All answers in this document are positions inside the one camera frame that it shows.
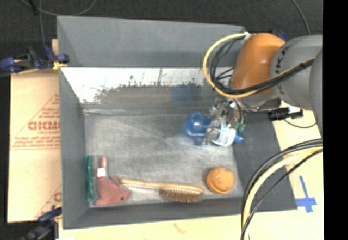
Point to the wooden bristle brush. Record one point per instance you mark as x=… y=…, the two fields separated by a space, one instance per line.
x=179 y=192

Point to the orange ball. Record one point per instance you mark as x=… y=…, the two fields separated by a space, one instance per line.
x=220 y=180

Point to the blue clear plastic cup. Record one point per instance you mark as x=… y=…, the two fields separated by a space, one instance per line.
x=195 y=124

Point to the red-brown toy animal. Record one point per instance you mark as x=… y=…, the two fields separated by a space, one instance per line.
x=110 y=192

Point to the dark green flat block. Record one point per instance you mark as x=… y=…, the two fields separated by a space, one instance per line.
x=89 y=179

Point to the black cylinder on white bracket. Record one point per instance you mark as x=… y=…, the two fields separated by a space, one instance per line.
x=278 y=114

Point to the clear plastic bottle blue cap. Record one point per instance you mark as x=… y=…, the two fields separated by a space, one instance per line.
x=224 y=135

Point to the grey metal bin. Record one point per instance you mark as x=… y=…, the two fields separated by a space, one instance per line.
x=152 y=149

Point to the pink tube with white band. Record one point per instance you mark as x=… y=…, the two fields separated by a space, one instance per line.
x=101 y=169

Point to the brown cardboard board red print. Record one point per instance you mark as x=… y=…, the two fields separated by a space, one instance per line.
x=32 y=173

